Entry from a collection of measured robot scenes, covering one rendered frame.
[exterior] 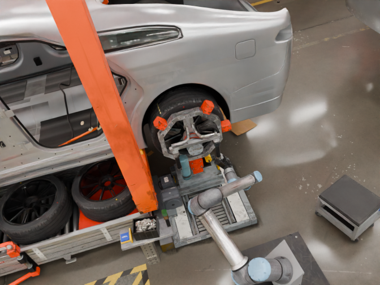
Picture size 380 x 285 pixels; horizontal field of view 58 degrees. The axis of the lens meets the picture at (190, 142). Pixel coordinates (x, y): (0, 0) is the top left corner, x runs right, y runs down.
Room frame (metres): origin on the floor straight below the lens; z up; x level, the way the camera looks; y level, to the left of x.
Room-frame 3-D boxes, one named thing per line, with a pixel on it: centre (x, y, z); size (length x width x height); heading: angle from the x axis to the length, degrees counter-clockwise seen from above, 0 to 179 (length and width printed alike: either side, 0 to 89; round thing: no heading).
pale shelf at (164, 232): (1.55, 0.50, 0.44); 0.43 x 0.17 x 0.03; 96
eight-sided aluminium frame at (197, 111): (2.15, -0.02, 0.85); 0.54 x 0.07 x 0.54; 96
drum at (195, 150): (2.08, -0.02, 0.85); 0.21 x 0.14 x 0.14; 6
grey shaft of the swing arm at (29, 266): (1.63, 1.62, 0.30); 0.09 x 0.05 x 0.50; 96
